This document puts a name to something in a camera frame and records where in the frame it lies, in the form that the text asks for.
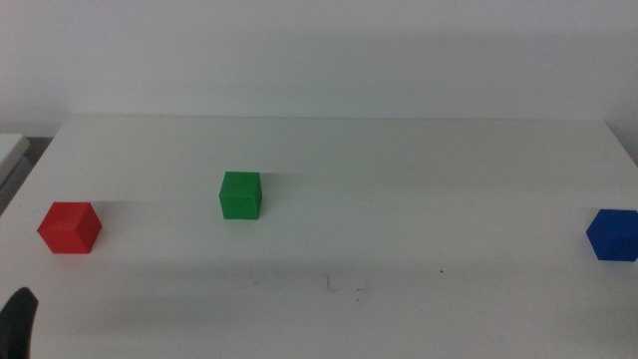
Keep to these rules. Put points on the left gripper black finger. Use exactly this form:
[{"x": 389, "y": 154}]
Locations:
[{"x": 17, "y": 324}]

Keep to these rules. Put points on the white side table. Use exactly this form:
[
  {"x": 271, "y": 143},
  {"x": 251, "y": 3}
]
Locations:
[{"x": 10, "y": 152}]

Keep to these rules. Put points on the blue cube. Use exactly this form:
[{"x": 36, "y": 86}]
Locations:
[{"x": 615, "y": 235}]

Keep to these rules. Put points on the red cube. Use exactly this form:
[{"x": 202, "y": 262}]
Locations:
[{"x": 67, "y": 229}]

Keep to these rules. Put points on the green cube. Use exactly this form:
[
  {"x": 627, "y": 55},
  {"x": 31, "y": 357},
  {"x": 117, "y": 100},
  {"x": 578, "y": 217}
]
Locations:
[{"x": 240, "y": 197}]

